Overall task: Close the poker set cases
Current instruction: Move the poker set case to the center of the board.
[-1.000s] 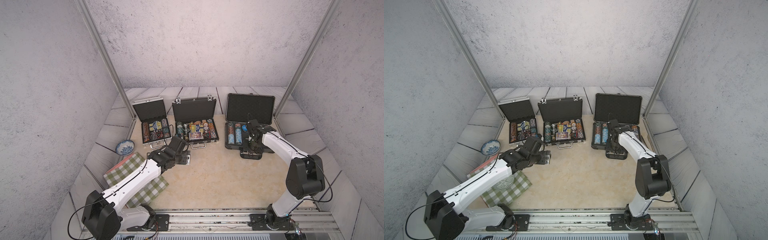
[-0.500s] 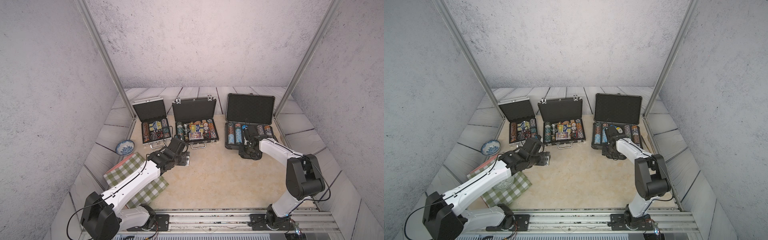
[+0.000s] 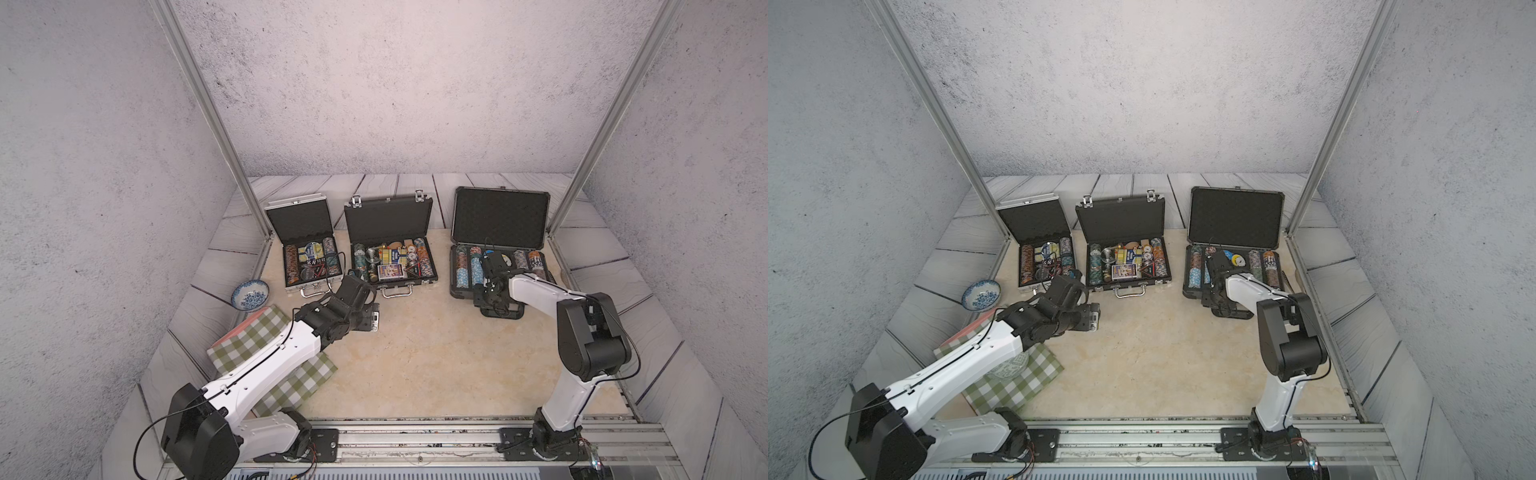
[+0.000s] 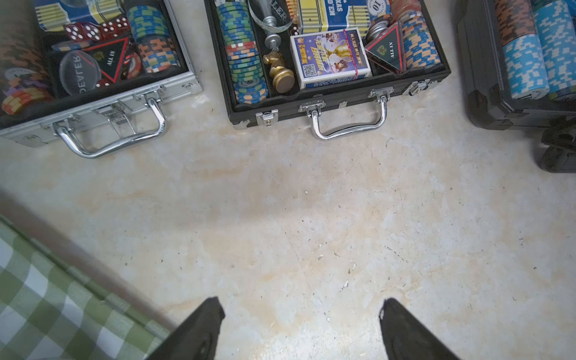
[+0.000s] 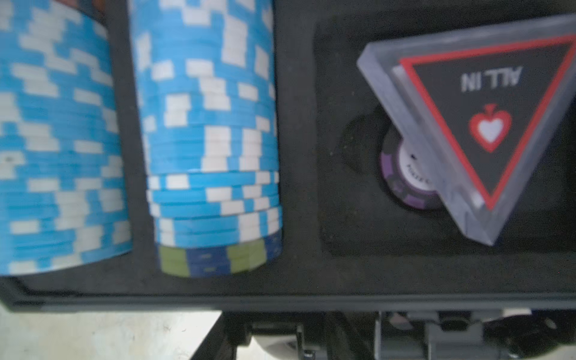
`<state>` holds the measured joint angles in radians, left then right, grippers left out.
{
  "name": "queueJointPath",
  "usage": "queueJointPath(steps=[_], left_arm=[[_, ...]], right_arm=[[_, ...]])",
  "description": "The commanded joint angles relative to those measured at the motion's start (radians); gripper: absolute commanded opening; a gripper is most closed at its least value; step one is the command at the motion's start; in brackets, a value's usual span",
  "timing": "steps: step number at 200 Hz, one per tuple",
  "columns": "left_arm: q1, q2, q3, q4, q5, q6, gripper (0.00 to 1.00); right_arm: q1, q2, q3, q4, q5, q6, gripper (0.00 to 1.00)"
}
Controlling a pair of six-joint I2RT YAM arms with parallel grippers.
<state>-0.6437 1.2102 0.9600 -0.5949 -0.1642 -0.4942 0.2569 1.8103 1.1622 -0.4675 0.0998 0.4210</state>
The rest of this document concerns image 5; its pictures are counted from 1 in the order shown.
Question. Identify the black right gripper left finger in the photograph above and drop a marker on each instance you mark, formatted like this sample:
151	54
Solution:
222	341

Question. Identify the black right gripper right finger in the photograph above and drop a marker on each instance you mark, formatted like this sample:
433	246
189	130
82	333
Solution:
532	336

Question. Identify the large dark grey poker case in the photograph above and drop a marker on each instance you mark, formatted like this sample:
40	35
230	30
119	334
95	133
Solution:
351	253

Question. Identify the purple poker chip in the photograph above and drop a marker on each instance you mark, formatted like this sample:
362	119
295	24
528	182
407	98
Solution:
401	172

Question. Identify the light blue chip row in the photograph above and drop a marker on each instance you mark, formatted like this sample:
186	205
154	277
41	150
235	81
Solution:
205	85
63	200

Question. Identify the clear triangular all-in button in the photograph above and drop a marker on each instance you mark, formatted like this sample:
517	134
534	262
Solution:
478	106

